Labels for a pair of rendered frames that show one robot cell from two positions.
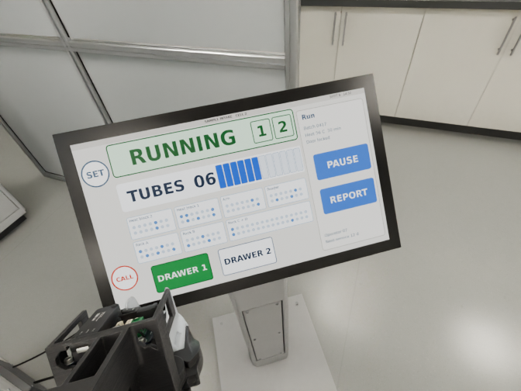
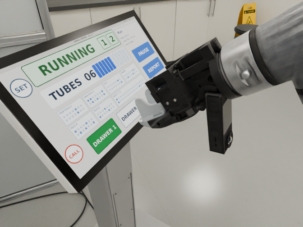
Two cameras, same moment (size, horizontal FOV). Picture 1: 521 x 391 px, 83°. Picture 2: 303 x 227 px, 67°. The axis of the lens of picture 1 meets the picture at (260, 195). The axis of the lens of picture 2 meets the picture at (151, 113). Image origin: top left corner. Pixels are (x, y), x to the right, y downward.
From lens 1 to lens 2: 0.40 m
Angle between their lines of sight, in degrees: 38
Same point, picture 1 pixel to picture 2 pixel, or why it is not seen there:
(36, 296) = not seen: outside the picture
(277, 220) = (134, 88)
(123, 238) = (61, 126)
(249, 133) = (98, 44)
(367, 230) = not seen: hidden behind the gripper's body
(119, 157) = (33, 73)
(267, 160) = (113, 57)
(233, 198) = (109, 82)
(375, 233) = not seen: hidden behind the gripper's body
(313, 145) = (129, 46)
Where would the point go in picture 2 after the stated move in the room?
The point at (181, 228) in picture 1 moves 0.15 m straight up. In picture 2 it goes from (91, 107) to (80, 47)
